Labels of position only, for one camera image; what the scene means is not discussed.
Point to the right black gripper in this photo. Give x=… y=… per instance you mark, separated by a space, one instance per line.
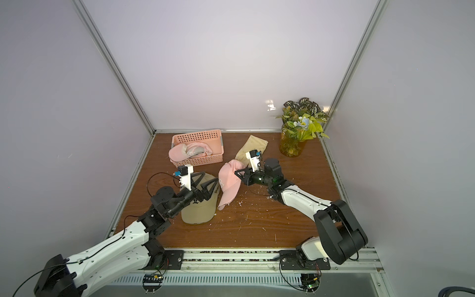
x=250 y=176

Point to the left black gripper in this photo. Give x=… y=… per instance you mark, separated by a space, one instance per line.
x=200 y=195

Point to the pink baseball cap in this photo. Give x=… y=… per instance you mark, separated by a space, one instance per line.
x=229 y=182

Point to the beige baseball cap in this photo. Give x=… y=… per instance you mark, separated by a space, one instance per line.
x=201 y=212

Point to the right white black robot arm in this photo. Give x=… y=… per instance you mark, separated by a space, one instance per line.
x=340 y=235

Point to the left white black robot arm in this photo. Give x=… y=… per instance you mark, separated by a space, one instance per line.
x=136 y=247

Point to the cream work glove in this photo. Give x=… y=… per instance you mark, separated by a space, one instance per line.
x=253 y=143

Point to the pink perforated plastic basket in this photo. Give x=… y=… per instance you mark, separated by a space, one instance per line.
x=211 y=137

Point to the potted plant in yellow vase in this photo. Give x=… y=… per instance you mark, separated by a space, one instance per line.
x=302 y=121

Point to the left circuit board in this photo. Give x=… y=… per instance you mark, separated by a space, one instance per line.
x=151 y=282

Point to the circuit board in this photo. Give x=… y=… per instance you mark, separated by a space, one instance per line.
x=151 y=282
x=310 y=282

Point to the right circuit board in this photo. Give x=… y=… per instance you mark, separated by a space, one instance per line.
x=310 y=282

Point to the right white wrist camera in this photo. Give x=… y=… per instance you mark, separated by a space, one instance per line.
x=254 y=158

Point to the aluminium front rail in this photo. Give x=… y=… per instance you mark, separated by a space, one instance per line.
x=261 y=260

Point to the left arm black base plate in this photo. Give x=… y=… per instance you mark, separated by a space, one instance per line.
x=171 y=259

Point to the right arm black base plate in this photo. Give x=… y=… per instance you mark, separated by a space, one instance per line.
x=294 y=260

